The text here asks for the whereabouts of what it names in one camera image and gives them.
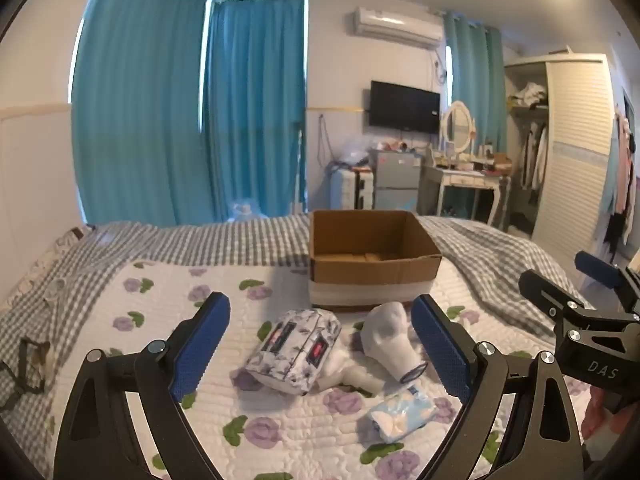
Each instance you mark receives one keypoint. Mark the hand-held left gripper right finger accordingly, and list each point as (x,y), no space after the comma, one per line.
(445,352)

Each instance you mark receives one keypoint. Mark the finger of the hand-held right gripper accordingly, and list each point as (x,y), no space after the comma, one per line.
(547,292)
(597,267)

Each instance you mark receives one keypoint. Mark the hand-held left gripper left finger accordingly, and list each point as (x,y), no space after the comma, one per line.
(200,347)

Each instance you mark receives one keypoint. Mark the blue tissue packet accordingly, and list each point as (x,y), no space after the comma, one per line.
(400,412)

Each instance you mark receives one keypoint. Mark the floral tissue pack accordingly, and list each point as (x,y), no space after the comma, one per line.
(295,350)

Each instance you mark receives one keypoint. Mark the brown cardboard box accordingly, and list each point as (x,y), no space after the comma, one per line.
(372,272)

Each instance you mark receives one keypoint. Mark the person's right hand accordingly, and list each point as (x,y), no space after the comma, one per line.
(597,412)

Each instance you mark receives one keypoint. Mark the white wardrobe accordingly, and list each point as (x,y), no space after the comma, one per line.
(575,160)

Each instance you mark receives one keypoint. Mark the white floral quilt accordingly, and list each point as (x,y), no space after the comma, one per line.
(290,430)

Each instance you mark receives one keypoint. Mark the hanging wardrobe clothes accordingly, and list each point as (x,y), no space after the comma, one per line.
(535,155)

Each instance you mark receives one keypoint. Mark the small brown box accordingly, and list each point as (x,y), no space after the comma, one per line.
(502,161)

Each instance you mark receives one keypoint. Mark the large water bottle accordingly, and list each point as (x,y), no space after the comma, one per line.
(247,211)

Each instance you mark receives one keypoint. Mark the white dressing table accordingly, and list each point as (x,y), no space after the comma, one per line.
(460,177)

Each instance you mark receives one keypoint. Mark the grey mini fridge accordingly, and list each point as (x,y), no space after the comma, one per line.
(395,175)

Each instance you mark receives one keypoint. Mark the folded clothes on shelf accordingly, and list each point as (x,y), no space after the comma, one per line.
(527,95)

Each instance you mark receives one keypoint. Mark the white oval mirror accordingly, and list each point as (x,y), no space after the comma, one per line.
(457,127)

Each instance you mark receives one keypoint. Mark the white suitcase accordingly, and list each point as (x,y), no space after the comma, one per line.
(352,187)

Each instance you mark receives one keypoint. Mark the white mop pole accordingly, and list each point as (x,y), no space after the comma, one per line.
(300,170)

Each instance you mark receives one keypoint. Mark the light teal curtain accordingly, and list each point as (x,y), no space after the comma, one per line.
(477,85)

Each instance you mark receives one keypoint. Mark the clear plastic bag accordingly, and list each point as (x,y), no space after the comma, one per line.
(356,152)

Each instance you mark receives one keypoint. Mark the narrow teal curtain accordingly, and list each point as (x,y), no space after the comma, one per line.
(255,110)

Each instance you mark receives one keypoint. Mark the wide teal curtain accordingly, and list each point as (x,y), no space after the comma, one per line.
(135,110)

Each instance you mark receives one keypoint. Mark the white air conditioner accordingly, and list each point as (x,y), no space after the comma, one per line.
(397,25)

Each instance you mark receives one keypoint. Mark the clothes hanging on wall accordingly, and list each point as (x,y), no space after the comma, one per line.
(622,185)

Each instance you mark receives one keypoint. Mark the black wall television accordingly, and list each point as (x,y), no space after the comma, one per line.
(404,107)

